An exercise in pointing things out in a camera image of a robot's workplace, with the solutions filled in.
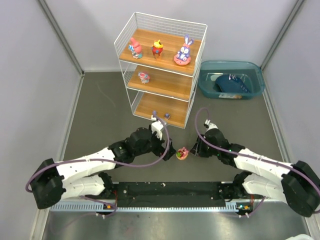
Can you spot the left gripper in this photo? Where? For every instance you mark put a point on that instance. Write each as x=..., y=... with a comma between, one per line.
x=163, y=149

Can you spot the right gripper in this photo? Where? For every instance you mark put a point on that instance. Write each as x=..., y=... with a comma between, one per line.
x=200, y=147

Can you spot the pink bear donut toy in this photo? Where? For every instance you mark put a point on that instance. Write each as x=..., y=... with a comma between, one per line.
x=182, y=153

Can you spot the pink toy with goggles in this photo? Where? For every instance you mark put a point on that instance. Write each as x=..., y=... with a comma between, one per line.
x=144, y=77

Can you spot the purple bunny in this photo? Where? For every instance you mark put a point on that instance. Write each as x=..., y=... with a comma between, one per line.
x=183, y=56

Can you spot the yellow bear ice cream cone toy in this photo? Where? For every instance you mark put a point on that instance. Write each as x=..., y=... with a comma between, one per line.
x=157, y=48

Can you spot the pink rabbit toy blue bow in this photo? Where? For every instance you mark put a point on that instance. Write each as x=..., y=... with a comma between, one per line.
x=135, y=48

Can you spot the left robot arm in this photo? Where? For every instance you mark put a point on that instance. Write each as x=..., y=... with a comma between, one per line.
x=86, y=176

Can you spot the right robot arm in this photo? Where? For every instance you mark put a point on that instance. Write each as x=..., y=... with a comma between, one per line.
x=294, y=184

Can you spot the purple figurine on striped base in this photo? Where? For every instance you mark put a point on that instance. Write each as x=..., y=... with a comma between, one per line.
x=167, y=115

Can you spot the dark blue pouch in bin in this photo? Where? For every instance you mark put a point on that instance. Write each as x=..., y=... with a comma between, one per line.
x=230, y=83

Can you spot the teal plastic bin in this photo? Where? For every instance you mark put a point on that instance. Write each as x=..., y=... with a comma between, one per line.
x=250, y=74

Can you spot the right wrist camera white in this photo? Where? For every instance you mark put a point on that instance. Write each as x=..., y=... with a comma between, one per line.
x=208, y=124

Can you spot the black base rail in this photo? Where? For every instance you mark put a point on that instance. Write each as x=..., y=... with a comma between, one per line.
x=173, y=194

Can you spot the white wire wooden shelf rack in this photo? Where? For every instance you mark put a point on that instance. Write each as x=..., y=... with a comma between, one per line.
x=171, y=88

